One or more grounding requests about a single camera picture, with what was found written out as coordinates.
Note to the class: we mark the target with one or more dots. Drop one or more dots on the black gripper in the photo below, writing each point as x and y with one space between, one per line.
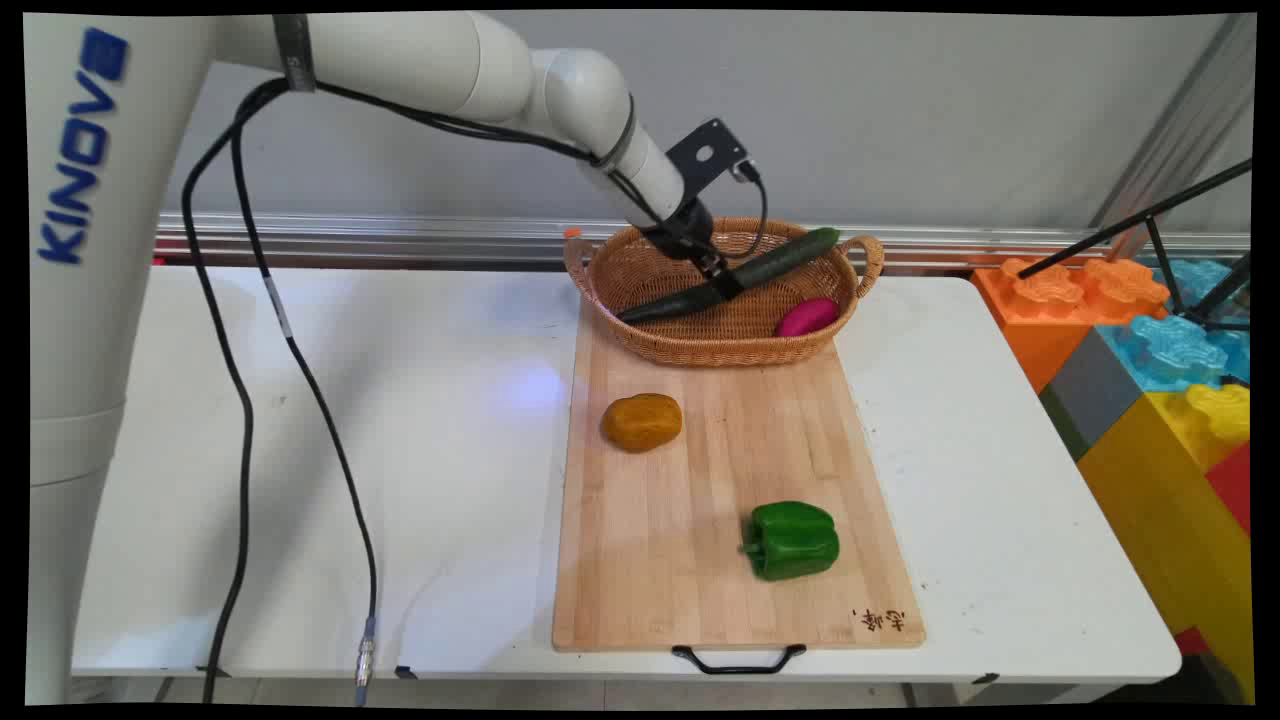
682 231

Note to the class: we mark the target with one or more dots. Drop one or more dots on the long dark green cucumber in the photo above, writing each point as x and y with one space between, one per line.
770 263

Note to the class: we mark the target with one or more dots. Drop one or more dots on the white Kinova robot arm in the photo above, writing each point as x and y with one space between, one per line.
120 200

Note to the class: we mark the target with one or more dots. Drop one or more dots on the woven wicker basket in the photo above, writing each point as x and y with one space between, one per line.
720 325

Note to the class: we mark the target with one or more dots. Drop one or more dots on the magenta sweet potato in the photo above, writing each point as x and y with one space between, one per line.
806 317

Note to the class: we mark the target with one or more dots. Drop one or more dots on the orange-brown potato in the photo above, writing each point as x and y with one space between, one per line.
641 421

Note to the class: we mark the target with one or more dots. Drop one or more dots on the wooden cutting board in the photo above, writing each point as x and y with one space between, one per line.
700 520

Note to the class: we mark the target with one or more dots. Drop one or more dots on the green bell pepper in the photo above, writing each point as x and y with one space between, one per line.
793 541

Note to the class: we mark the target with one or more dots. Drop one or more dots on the orange toy building block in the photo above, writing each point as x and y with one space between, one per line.
1050 300

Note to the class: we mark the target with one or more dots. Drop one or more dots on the grey toy building block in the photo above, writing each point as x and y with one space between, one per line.
1090 395

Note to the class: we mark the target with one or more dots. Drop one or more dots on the light blue toy block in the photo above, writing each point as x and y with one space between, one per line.
1175 345

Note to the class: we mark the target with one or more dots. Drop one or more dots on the black tripod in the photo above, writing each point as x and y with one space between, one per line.
1180 240

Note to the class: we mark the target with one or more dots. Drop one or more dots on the yellow toy building block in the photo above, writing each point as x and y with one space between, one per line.
1185 500

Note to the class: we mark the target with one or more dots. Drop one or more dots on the red toy building block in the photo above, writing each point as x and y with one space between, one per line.
1232 485

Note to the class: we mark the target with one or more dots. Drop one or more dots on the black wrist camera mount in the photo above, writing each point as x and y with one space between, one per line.
708 155

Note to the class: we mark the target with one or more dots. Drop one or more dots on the aluminium rail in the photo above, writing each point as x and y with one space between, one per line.
400 238

